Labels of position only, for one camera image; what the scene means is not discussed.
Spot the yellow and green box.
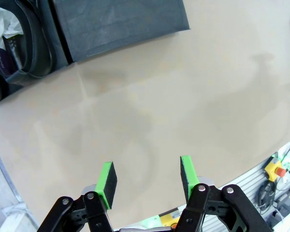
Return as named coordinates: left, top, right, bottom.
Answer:
left=141, top=212, right=182, bottom=230

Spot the white paper shoe stuffing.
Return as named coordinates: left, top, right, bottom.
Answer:
left=0, top=7, right=24, bottom=50

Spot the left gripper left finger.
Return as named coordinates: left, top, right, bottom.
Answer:
left=37, top=161, right=118, bottom=232

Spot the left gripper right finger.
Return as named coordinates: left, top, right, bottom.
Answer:
left=174, top=156, right=273, bottom=232

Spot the black metal shoe stand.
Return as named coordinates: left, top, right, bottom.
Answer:
left=52, top=0, right=191, bottom=63
left=0, top=0, right=74, bottom=107

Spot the yellow emergency stop button box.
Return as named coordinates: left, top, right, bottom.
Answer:
left=264, top=160, right=287, bottom=181

